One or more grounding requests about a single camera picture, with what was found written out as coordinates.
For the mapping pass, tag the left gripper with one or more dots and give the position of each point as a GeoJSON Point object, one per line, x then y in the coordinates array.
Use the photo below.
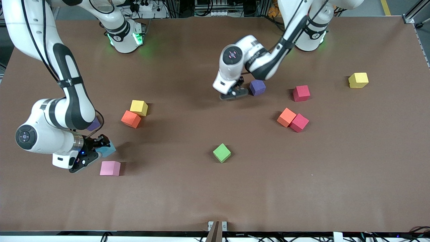
{"type": "Point", "coordinates": [240, 81]}

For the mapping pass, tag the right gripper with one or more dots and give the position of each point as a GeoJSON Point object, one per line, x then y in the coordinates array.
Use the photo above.
{"type": "Point", "coordinates": [89, 145]}

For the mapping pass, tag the blue foam cube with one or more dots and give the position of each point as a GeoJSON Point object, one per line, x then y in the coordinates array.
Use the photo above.
{"type": "Point", "coordinates": [110, 152]}

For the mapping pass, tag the purple foam cube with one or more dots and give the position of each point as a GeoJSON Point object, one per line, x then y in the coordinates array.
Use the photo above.
{"type": "Point", "coordinates": [258, 88]}
{"type": "Point", "coordinates": [95, 125]}

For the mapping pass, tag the orange foam cube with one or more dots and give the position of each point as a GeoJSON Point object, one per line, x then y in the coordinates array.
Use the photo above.
{"type": "Point", "coordinates": [286, 117]}
{"type": "Point", "coordinates": [131, 119]}

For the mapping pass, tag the yellow foam cube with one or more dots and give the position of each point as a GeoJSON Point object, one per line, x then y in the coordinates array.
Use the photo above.
{"type": "Point", "coordinates": [138, 107]}
{"type": "Point", "coordinates": [358, 80]}

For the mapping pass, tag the red foam cube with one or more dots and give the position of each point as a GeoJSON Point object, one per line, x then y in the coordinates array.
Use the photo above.
{"type": "Point", "coordinates": [301, 93]}
{"type": "Point", "coordinates": [299, 123]}

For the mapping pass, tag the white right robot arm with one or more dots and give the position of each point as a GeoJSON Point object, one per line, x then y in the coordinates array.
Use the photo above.
{"type": "Point", "coordinates": [37, 134]}

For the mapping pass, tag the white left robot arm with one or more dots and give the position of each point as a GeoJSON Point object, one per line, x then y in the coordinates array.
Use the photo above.
{"type": "Point", "coordinates": [255, 53]}

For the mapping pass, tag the pink foam cube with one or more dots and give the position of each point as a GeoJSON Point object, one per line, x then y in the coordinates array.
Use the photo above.
{"type": "Point", "coordinates": [110, 168]}

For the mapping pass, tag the green foam cube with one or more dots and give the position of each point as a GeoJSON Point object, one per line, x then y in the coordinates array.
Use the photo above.
{"type": "Point", "coordinates": [221, 153]}

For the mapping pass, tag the white power strip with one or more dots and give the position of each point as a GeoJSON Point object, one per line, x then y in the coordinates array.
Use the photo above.
{"type": "Point", "coordinates": [146, 7]}
{"type": "Point", "coordinates": [215, 13]}

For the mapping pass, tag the large paper table cover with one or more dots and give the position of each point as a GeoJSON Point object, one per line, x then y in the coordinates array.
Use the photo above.
{"type": "Point", "coordinates": [168, 195]}

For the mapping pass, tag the bag of orange snacks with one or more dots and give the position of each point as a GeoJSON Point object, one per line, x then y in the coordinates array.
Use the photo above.
{"type": "Point", "coordinates": [273, 10]}

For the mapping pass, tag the metal bracket with post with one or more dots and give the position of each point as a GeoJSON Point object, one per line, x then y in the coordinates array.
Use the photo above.
{"type": "Point", "coordinates": [216, 232]}

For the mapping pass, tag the small white bracket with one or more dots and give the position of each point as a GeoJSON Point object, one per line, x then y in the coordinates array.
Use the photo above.
{"type": "Point", "coordinates": [337, 237]}

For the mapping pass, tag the aluminium frame profile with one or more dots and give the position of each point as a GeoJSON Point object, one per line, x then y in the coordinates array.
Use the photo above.
{"type": "Point", "coordinates": [416, 10]}

